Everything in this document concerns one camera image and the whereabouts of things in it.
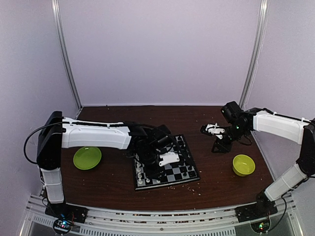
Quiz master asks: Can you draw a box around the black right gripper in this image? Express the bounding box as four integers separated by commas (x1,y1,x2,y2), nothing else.
211,123,248,153

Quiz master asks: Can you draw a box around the black white chessboard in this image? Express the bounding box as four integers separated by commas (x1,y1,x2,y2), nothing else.
133,134,200,191

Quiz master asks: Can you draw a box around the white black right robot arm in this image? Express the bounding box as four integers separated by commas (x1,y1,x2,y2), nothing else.
204,101,315,217

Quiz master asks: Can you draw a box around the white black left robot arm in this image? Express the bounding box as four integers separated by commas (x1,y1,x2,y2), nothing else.
31,111,185,218

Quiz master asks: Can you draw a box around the yellow-green bowl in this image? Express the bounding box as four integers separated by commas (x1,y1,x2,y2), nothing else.
232,154,255,177

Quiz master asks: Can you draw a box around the green plate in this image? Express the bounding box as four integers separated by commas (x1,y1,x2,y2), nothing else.
73,147,102,170

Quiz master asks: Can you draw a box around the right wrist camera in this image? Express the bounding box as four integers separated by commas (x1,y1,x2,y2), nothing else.
200,123,225,140

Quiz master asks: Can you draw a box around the aluminium front rail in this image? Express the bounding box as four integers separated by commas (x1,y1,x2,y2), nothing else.
19,193,303,236

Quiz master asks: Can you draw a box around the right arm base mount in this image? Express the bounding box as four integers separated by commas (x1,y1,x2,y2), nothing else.
235,204,278,234

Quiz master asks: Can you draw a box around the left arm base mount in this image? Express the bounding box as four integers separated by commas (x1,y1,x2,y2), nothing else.
45,204,88,236

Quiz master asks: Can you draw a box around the right aluminium frame post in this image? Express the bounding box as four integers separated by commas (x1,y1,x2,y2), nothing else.
239,0,270,109

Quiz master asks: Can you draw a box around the aluminium frame post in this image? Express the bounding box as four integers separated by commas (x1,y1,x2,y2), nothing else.
239,0,270,109
51,0,83,110

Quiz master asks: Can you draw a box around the left aluminium frame post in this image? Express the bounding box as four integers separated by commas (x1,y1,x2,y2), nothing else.
51,0,83,110

